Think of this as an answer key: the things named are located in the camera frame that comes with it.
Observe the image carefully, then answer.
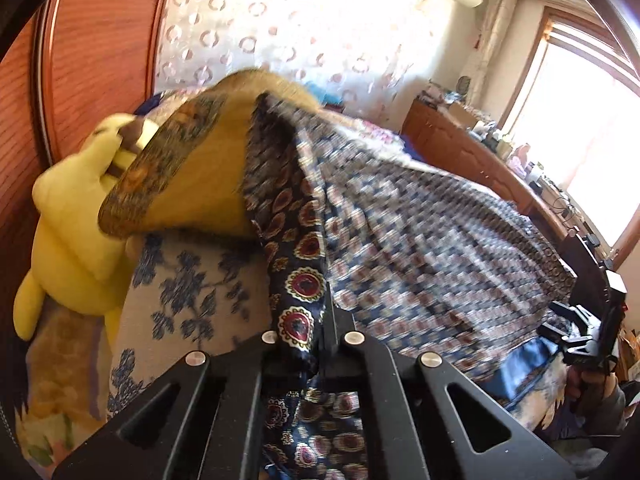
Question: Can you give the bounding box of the navy medallion patterned silk garment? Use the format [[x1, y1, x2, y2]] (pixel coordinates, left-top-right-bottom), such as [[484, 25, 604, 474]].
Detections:
[[243, 93, 575, 479]]

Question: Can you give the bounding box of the person right hand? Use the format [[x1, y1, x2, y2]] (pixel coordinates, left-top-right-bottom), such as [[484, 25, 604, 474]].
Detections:
[[564, 366, 626, 436]]

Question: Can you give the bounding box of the blue floral white bedsheet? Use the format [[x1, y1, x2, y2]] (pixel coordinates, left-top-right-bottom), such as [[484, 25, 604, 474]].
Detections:
[[106, 231, 271, 417]]

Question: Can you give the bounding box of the pink floral quilt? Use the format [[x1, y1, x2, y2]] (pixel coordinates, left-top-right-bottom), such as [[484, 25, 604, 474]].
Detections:
[[15, 298, 112, 479]]

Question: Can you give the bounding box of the pink bottle on sideboard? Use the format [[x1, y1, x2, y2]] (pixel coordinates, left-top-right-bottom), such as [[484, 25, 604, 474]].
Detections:
[[506, 143, 530, 179]]

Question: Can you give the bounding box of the yellow plush toy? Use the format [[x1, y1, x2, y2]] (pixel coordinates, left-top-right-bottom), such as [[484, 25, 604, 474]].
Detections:
[[13, 113, 158, 346]]

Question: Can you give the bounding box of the long wooden sideboard cabinet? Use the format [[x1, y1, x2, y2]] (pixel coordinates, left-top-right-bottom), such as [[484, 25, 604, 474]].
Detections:
[[401, 99, 568, 245]]

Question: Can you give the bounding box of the cardboard box on sideboard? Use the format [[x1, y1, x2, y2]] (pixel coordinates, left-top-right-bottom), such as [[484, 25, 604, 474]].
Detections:
[[444, 102, 478, 129]]

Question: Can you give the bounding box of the folded mustard gold cloth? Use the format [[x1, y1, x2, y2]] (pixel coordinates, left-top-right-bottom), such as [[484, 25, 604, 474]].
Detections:
[[98, 68, 320, 238]]

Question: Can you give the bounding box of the small blue toy object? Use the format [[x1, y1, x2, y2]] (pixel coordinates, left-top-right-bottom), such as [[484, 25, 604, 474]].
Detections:
[[304, 81, 343, 106]]

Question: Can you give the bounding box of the sheer circle patterned curtain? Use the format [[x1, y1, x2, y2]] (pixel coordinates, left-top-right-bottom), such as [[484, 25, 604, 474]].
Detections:
[[155, 0, 477, 130]]

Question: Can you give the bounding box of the window with wooden frame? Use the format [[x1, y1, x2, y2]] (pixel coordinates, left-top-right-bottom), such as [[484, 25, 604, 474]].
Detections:
[[500, 6, 639, 266]]

